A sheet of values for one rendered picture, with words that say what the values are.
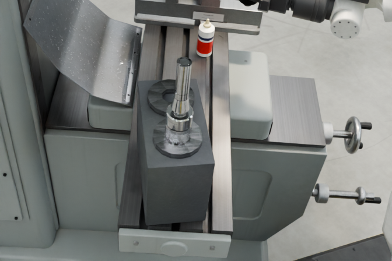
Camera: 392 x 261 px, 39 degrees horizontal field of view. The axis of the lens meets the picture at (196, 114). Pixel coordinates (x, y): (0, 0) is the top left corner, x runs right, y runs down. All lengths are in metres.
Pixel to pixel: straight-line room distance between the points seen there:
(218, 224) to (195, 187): 0.13
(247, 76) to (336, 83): 1.32
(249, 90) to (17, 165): 0.67
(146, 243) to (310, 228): 1.22
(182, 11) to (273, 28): 1.61
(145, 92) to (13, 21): 0.37
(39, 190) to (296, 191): 0.76
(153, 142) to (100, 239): 0.96
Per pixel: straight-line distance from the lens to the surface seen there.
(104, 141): 1.56
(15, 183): 1.67
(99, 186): 1.73
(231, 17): 1.53
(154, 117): 1.04
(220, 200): 1.16
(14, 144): 1.55
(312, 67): 2.91
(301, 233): 2.25
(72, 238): 1.94
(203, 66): 1.43
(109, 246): 1.91
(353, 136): 1.77
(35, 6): 1.38
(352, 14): 1.27
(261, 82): 1.58
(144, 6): 1.53
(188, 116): 0.94
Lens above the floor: 1.86
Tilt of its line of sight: 47 degrees down
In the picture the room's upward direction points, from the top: 7 degrees clockwise
